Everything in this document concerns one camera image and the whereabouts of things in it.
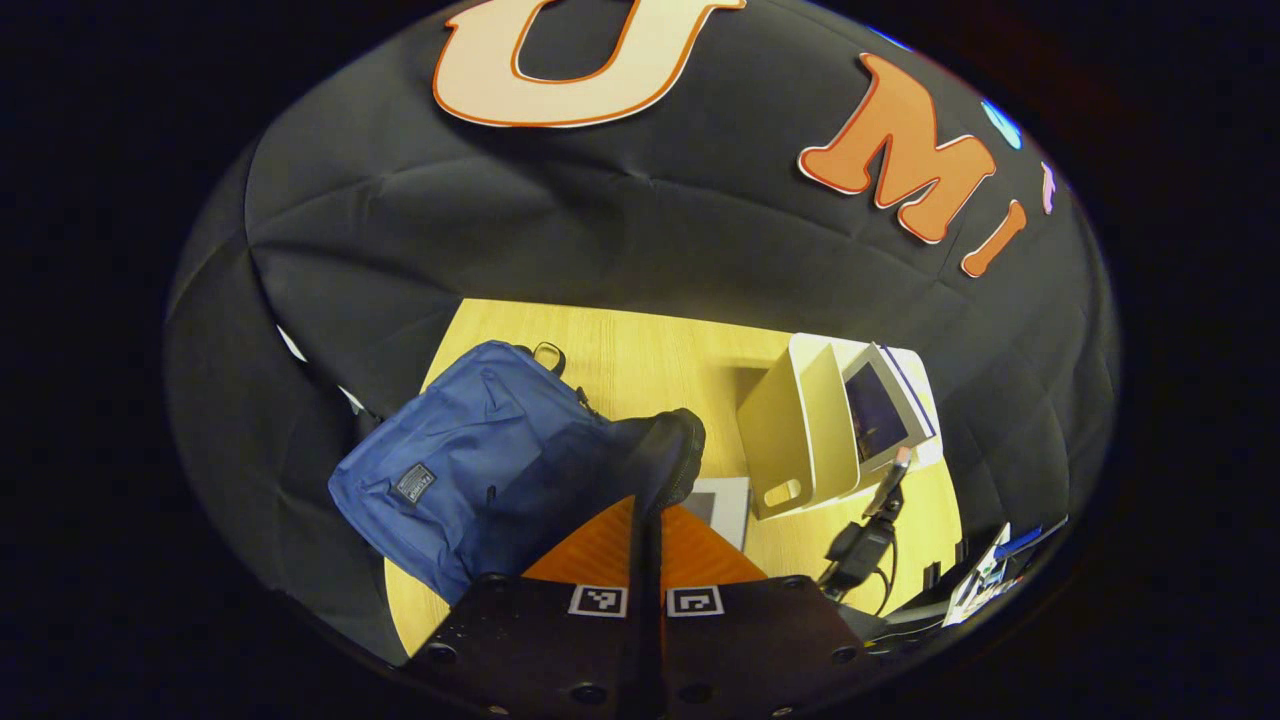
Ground black backdrop cloth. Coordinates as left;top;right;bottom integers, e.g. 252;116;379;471
165;0;1123;666

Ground black cable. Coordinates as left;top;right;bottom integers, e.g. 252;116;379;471
874;540;899;617

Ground blue cover book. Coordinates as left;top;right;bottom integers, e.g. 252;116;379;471
842;344;938;473

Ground blue schoolbag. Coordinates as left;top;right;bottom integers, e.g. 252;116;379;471
327;339;708;607

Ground blue flat item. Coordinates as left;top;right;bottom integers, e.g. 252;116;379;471
994;514;1070;562

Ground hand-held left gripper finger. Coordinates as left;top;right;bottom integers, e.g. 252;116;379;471
410;494;648;717
654;504;867;717

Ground white printed packet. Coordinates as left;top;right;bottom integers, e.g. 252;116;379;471
941;521;1012;628

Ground white bookshelf rack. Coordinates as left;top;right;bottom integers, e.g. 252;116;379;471
736;332;947;522

